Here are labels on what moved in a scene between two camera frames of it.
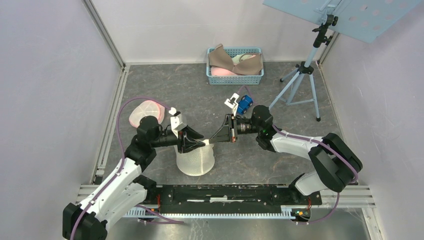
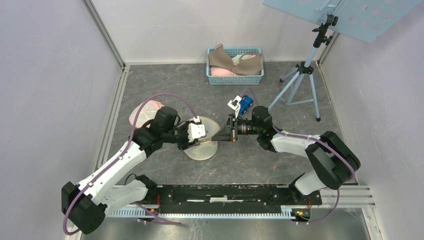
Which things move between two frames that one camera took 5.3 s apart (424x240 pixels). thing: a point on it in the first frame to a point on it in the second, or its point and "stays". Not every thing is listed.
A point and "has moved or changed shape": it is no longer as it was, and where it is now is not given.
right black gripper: x=223 y=134 stays
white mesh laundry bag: x=197 y=162 has moved or changed shape
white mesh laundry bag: x=147 y=108 stays
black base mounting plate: x=232 y=199 stays
